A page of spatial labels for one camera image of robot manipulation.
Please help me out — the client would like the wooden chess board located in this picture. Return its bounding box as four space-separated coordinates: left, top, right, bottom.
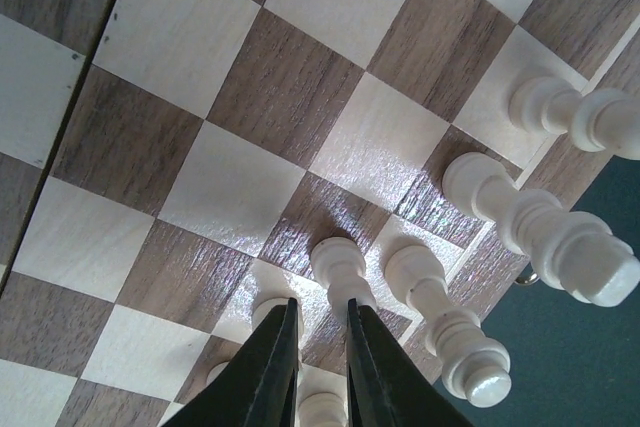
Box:
1 0 639 426

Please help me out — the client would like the white piece corner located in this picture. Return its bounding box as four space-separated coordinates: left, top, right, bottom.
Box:
508 76 639 161

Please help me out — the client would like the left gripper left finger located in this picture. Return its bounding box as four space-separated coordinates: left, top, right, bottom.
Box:
166 298 299 427

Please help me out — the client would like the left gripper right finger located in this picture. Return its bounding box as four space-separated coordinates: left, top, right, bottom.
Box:
346 299 470 427

